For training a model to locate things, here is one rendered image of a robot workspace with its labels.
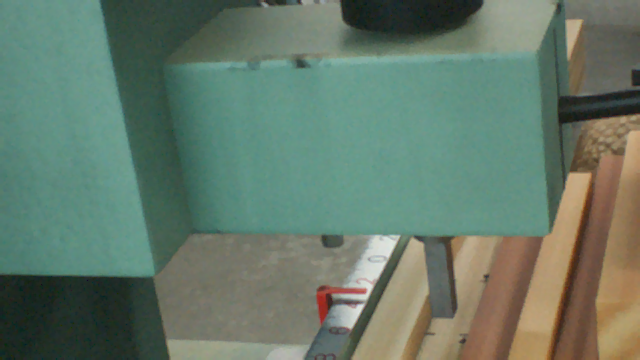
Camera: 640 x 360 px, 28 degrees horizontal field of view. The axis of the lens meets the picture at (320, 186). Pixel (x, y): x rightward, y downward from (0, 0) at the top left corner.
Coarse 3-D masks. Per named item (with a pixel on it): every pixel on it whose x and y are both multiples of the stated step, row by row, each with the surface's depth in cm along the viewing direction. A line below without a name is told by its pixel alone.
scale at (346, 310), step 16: (368, 240) 57; (384, 240) 57; (368, 256) 55; (384, 256) 55; (352, 272) 54; (368, 272) 54; (368, 288) 53; (336, 304) 52; (352, 304) 52; (336, 320) 51; (352, 320) 50; (320, 336) 50; (336, 336) 50; (320, 352) 49; (336, 352) 48
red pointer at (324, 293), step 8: (320, 288) 52; (328, 288) 52; (336, 288) 52; (344, 288) 52; (352, 288) 52; (360, 288) 52; (320, 296) 52; (328, 296) 52; (320, 304) 52; (328, 304) 52; (320, 312) 53; (320, 320) 53
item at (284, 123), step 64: (512, 0) 48; (192, 64) 46; (256, 64) 45; (320, 64) 45; (384, 64) 44; (448, 64) 43; (512, 64) 43; (192, 128) 47; (256, 128) 46; (320, 128) 46; (384, 128) 45; (448, 128) 44; (512, 128) 43; (192, 192) 48; (256, 192) 47; (320, 192) 47; (384, 192) 46; (448, 192) 45; (512, 192) 44
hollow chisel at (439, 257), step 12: (432, 252) 50; (444, 252) 50; (432, 264) 50; (444, 264) 50; (432, 276) 50; (444, 276) 50; (432, 288) 51; (444, 288) 50; (432, 300) 51; (444, 300) 51; (456, 300) 51; (432, 312) 51; (444, 312) 51
